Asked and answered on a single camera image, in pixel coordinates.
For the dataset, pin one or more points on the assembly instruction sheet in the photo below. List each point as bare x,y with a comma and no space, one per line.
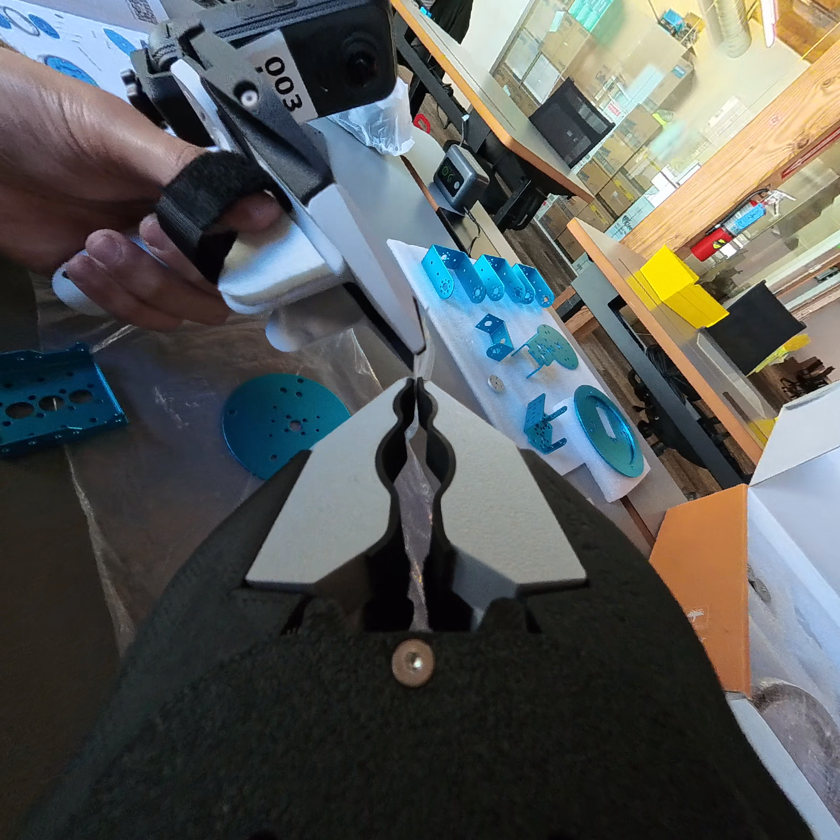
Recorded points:
111,29

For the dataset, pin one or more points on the black monitor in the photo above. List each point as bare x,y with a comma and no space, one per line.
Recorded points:
754,328

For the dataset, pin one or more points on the green round plate with bracket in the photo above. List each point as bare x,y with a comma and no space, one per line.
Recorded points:
554,348

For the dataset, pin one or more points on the small silver round hub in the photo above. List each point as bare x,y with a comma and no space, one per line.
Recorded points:
497,382

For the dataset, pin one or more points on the silver ventilation duct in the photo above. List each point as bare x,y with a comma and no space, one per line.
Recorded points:
732,26

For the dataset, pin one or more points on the white plastic bag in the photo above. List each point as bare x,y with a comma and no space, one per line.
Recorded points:
374,124

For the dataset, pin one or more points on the red fire extinguisher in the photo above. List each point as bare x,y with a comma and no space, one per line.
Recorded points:
715,239

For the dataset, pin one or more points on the wooden pillar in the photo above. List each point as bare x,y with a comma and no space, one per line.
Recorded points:
754,164

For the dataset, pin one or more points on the wood-edged table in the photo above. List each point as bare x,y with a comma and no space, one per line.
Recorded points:
472,85
656,315

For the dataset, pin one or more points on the stack of cardboard boxes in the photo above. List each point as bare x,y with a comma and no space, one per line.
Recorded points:
610,184

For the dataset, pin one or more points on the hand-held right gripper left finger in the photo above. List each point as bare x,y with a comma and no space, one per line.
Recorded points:
328,518

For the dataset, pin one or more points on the clear plastic bag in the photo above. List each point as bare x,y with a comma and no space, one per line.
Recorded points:
131,512

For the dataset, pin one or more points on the long blue U bracket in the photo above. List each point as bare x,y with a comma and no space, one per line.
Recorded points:
446,272
495,279
535,285

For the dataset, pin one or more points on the white foam sheet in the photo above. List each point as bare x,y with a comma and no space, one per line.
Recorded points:
459,341

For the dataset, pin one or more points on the blue square metal bracket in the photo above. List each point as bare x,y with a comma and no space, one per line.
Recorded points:
52,394

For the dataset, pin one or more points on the small clear screw bag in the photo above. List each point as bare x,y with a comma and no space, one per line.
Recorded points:
423,361

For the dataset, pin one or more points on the teal round metal plate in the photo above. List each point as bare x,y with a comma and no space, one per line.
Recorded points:
249,446

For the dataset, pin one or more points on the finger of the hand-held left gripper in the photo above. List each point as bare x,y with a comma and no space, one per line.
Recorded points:
367,262

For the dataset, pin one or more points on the orange cardboard box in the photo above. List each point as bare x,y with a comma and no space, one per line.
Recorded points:
702,577

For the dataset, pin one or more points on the small blue angle bracket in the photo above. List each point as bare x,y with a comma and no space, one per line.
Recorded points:
495,334

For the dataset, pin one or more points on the person's left hand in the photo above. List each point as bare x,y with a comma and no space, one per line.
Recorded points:
65,164

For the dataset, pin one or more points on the grey desk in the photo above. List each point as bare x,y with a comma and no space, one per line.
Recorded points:
394,190

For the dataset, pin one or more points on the yellow box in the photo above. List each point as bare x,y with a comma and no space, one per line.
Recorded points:
784,351
676,282

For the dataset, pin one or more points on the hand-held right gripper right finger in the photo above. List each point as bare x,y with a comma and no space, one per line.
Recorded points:
505,518

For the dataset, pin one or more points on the small device with screen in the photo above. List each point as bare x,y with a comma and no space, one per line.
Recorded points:
459,177

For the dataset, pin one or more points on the perforated blue U bracket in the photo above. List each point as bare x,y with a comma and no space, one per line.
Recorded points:
541,426

